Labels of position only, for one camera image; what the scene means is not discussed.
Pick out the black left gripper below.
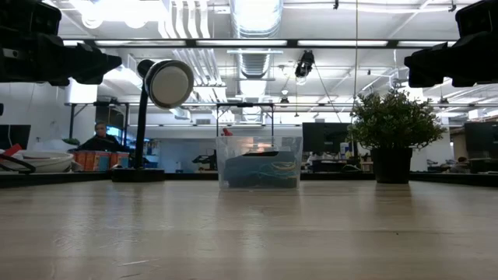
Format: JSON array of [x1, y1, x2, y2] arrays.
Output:
[[0, 33, 123, 87]]

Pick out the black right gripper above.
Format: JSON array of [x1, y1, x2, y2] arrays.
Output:
[[403, 30, 498, 89]]

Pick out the blue rubber band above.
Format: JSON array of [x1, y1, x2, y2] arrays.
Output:
[[223, 154, 273, 184]]

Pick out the clear plastic bin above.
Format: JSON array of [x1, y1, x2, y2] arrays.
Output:
[[216, 135, 303, 191]]

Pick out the potted green plant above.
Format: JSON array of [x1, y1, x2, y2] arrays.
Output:
[[349, 87, 447, 185]]

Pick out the black desk lamp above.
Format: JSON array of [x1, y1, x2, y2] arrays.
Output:
[[112, 58, 195, 183]]

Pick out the person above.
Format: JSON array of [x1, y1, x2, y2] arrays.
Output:
[[75, 121, 128, 153], [307, 151, 324, 168], [447, 156, 472, 174]]

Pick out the orange cardboard boxes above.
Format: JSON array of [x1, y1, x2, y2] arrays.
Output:
[[74, 150, 130, 172]]

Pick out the black background monitor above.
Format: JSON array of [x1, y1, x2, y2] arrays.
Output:
[[302, 122, 352, 155], [463, 121, 498, 173], [0, 124, 32, 151]]

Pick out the white bowl with items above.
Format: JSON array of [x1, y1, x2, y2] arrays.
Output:
[[0, 150, 75, 174]]

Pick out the red packet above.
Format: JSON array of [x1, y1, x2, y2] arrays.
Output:
[[0, 143, 23, 157]]

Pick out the black overhead crossbeam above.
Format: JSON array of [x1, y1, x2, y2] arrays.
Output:
[[61, 38, 448, 49]]

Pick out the black background rig frame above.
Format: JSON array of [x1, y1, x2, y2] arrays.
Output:
[[64, 100, 130, 139]]

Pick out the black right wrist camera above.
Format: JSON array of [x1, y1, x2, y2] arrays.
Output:
[[454, 0, 498, 38]]

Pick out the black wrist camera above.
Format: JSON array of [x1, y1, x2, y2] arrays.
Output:
[[0, 0, 63, 37], [454, 0, 498, 38]]

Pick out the thin hanging cable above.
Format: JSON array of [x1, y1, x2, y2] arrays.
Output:
[[352, 0, 359, 117]]

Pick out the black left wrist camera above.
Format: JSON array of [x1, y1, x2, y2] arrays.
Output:
[[0, 0, 63, 37]]

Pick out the black curved cable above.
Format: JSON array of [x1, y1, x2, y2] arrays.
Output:
[[0, 154, 37, 174]]

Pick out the black overhead camera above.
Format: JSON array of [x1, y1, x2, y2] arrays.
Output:
[[294, 49, 316, 79]]

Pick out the white ceiling duct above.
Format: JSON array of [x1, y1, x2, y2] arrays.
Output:
[[229, 0, 285, 79]]

